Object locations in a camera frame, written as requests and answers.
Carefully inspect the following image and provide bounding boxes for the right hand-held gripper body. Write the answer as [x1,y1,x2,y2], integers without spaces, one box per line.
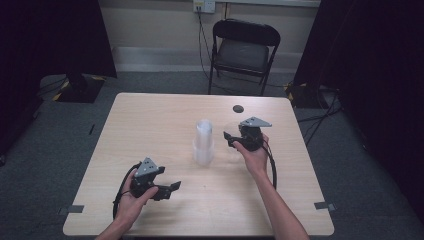
[238,116,273,152]

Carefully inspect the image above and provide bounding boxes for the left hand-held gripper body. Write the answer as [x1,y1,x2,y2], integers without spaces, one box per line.
[130,157,166,198]

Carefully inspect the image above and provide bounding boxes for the stack of clear plastic cups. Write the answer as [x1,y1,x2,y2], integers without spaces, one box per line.
[192,118,215,168]

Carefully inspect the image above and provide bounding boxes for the person's right hand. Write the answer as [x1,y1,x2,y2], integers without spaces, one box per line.
[233,134,270,178]

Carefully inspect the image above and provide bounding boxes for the person's left hand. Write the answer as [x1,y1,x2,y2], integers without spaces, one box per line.
[116,169,159,226]

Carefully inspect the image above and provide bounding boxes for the black stand base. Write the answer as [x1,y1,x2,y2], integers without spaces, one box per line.
[53,73,106,104]
[286,83,329,109]

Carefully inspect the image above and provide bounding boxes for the grey tape strip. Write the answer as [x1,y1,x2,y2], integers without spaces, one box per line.
[313,201,337,212]
[58,204,85,216]

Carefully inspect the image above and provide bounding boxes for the black folding chair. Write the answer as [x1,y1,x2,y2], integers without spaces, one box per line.
[208,18,282,97]

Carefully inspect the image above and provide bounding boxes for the black curtain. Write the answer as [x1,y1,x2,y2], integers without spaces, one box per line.
[0,0,118,158]
[293,0,424,214]

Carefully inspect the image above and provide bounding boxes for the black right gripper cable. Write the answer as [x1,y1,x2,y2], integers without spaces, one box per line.
[261,139,278,190]

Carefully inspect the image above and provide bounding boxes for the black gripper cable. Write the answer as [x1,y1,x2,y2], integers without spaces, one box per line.
[261,139,278,190]
[112,161,143,220]

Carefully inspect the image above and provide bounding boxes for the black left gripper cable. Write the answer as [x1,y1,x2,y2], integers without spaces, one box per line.
[112,161,143,220]

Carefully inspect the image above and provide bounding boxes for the black floor cables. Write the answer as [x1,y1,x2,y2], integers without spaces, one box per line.
[296,86,344,146]

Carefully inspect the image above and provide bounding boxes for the black wall socket cable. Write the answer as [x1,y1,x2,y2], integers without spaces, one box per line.
[197,6,214,81]

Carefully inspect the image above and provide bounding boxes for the white wall socket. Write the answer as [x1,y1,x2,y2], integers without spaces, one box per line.
[193,0,216,14]

